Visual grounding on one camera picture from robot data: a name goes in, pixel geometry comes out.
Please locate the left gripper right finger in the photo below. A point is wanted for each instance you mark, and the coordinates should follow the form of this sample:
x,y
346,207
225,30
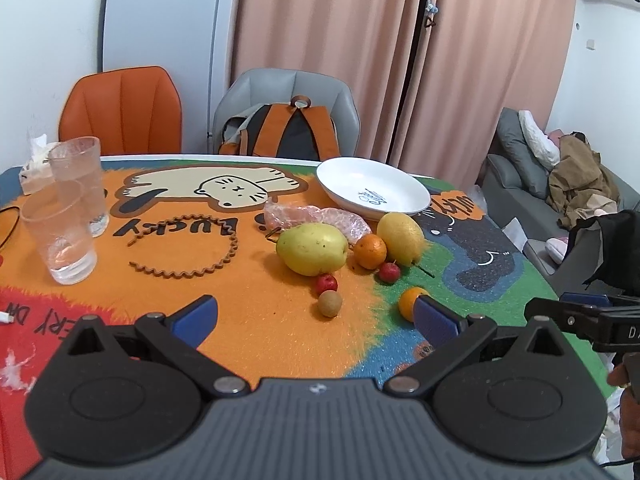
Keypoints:
x,y
456,342

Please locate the green-yellow round pear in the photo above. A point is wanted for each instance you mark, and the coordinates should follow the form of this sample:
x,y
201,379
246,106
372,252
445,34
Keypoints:
x,y
312,249

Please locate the front clear plastic cup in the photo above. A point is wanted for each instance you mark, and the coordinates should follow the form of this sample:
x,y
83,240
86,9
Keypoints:
x,y
55,218

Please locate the grey chair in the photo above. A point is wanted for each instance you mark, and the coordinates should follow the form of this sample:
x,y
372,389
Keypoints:
x,y
276,85

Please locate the orange chair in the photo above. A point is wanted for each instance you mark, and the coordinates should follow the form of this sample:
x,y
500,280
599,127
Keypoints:
x,y
131,111

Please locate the person's right hand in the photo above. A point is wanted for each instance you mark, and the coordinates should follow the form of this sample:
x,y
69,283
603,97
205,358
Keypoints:
x,y
629,413

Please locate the white pillow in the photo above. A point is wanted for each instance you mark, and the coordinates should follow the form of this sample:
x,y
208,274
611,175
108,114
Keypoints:
x,y
543,148

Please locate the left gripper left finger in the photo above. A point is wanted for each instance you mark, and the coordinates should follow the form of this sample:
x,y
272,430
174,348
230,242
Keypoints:
x,y
174,341

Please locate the orange tangerine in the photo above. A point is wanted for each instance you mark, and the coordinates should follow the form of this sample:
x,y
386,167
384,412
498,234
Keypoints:
x,y
407,300
370,252

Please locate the grey sofa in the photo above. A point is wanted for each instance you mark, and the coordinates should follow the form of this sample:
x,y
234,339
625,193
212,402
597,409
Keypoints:
x,y
515,186

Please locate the orange tangerine front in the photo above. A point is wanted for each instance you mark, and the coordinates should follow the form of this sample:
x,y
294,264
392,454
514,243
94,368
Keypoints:
x,y
407,300

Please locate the rear clear plastic cup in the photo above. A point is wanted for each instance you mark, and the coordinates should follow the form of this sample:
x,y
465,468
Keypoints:
x,y
79,160

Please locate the tissue pack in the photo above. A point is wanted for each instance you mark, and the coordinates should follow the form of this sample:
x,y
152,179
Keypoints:
x,y
36,173

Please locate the pink slipper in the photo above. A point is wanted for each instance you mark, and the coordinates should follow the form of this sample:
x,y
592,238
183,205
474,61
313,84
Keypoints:
x,y
556,248

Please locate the orange black backpack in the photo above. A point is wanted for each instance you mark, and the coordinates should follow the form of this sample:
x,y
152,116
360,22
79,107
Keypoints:
x,y
297,130

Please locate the yellow pear with stem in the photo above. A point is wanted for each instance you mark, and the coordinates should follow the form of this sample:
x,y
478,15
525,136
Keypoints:
x,y
404,239

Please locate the pink curtain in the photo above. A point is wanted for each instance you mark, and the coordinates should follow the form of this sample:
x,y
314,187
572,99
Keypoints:
x,y
429,77

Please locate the red hawthorn fruit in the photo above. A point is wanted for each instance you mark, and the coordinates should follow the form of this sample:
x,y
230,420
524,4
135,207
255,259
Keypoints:
x,y
325,282
389,273

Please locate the crumpled pink plastic wrap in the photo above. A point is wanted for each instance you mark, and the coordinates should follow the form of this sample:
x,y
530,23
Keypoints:
x,y
286,216

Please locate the brown jacket on sofa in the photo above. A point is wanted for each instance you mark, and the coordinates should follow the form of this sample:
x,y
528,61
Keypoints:
x,y
580,187

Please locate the white ceramic plate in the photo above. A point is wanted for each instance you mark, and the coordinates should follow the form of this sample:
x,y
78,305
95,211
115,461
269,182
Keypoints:
x,y
370,188

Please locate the colourful cartoon table mat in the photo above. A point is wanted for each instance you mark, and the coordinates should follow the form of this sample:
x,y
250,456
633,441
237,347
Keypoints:
x,y
263,319

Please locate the white refrigerator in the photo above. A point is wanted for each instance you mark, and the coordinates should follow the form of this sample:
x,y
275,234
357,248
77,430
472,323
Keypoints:
x,y
190,39

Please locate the clear plastic cup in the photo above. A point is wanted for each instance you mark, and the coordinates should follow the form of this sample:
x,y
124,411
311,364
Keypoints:
x,y
55,218
79,160

